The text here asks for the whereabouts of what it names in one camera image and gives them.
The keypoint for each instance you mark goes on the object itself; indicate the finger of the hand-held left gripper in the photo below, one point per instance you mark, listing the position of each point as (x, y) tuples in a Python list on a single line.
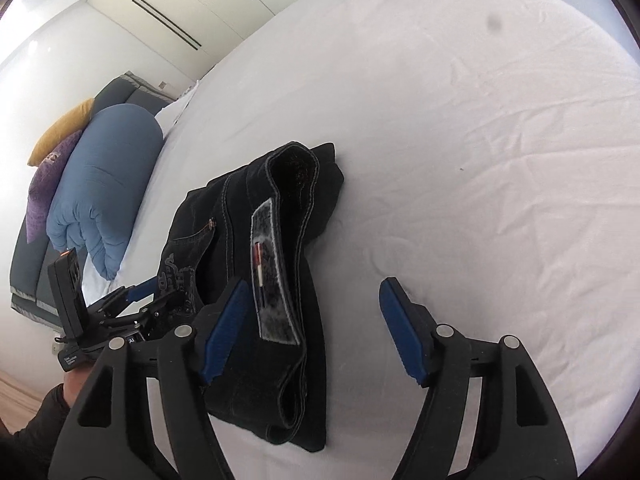
[(142, 287), (160, 312)]

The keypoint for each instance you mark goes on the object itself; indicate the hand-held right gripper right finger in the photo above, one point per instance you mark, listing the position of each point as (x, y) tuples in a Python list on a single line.
[(400, 330)]

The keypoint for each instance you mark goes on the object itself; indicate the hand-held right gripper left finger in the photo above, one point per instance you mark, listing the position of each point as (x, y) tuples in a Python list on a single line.
[(225, 330)]

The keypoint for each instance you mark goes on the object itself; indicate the black pants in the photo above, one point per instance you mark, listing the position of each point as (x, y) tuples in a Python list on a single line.
[(235, 200)]

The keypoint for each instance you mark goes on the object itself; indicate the person's left forearm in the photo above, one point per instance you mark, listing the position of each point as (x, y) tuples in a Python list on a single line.
[(30, 435)]

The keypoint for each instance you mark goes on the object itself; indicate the person's left hand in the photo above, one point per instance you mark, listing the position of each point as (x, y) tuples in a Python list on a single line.
[(74, 387)]

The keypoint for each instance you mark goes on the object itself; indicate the grey headboard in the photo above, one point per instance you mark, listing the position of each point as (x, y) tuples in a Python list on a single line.
[(25, 270)]

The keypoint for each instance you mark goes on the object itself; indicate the purple pillow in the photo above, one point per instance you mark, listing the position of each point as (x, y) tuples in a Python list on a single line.
[(47, 185)]

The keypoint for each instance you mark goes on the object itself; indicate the blue duvet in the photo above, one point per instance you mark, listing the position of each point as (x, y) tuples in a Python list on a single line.
[(105, 170)]

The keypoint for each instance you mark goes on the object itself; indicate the yellow pillow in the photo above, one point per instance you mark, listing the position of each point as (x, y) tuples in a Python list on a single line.
[(60, 132)]

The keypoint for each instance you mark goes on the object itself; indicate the white bed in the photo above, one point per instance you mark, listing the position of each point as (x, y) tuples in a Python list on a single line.
[(450, 160)]

